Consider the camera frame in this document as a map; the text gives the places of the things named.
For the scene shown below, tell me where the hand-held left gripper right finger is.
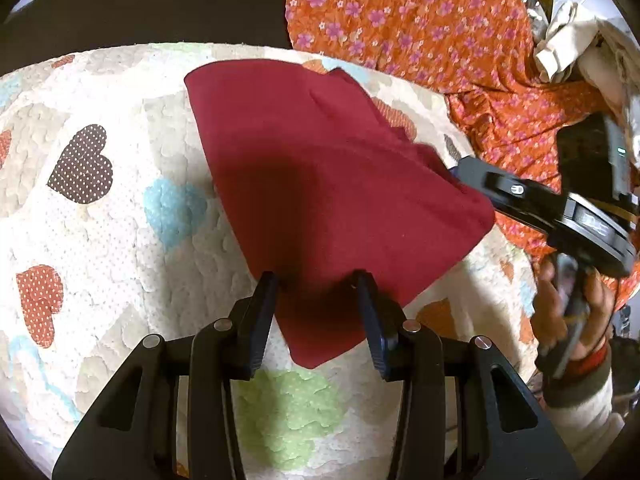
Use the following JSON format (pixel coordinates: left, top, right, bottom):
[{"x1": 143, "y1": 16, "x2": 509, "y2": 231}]
[{"x1": 350, "y1": 270, "x2": 581, "y2": 480}]

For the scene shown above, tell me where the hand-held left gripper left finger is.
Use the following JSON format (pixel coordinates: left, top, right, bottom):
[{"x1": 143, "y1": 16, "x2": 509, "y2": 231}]
[{"x1": 51, "y1": 271, "x2": 279, "y2": 480}]

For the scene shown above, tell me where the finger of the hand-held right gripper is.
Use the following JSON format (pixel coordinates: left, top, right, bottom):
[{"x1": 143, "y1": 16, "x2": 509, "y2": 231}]
[{"x1": 447, "y1": 156, "x2": 571, "y2": 235}]

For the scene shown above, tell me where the dark red garment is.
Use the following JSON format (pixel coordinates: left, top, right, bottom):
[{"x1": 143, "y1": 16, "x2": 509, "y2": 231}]
[{"x1": 184, "y1": 59, "x2": 496, "y2": 368}]

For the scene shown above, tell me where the person's right forearm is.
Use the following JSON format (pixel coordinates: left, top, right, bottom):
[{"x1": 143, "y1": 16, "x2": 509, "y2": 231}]
[{"x1": 535, "y1": 342, "x2": 632, "y2": 466}]

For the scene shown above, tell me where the person's right hand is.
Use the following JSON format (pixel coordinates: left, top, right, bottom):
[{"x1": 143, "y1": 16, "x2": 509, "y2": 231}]
[{"x1": 529, "y1": 259, "x2": 615, "y2": 362}]

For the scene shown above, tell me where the quilted heart-print blanket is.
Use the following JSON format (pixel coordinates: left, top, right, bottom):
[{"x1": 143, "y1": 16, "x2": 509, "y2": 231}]
[{"x1": 0, "y1": 42, "x2": 551, "y2": 480}]

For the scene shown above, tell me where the beige crumpled cloth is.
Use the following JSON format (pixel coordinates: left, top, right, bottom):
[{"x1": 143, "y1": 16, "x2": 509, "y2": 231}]
[{"x1": 532, "y1": 0, "x2": 640, "y2": 111}]

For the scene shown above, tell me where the orange floral cloth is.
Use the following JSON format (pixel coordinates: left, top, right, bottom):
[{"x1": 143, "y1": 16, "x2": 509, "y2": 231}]
[{"x1": 282, "y1": 0, "x2": 640, "y2": 311}]

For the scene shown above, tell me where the dark brown sofa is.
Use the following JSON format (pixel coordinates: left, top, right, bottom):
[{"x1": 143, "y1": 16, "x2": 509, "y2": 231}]
[{"x1": 0, "y1": 0, "x2": 293, "y2": 76}]

